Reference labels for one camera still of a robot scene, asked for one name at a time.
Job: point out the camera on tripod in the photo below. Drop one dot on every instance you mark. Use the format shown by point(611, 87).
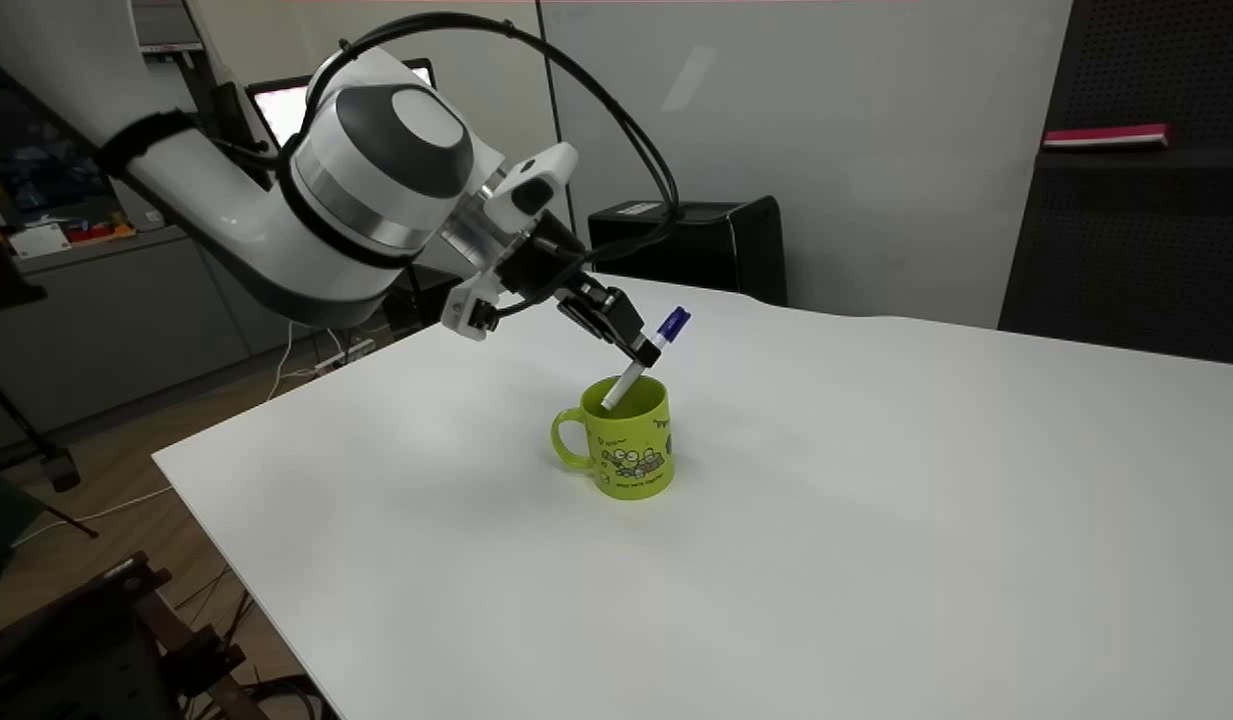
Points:
point(1, 290)

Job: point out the yellow mug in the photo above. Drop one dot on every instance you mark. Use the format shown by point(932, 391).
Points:
point(631, 450)

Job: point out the grey cabinet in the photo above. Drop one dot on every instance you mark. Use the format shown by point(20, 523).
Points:
point(116, 320)

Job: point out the red book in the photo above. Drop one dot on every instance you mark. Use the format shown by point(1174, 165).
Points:
point(1106, 137)

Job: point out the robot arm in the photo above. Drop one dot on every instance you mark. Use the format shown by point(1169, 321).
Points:
point(246, 215)

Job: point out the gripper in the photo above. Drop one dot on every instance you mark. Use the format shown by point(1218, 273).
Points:
point(536, 258)

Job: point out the white power strip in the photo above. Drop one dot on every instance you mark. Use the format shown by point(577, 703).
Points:
point(346, 355)

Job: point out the shelf with clutter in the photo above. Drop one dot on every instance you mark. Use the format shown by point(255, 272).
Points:
point(46, 180)

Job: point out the dark folding workbench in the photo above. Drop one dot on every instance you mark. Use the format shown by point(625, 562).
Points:
point(86, 650)

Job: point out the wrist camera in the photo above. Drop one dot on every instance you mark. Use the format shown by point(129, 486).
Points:
point(468, 306)

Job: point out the black perforated shelf unit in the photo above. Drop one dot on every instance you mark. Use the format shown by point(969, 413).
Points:
point(1136, 250)

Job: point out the black box cabinet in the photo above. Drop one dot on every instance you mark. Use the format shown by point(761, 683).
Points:
point(706, 245)

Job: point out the monitor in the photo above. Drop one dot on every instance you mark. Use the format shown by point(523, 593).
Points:
point(281, 110)

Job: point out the blue marker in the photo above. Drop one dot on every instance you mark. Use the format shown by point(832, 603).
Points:
point(636, 365)

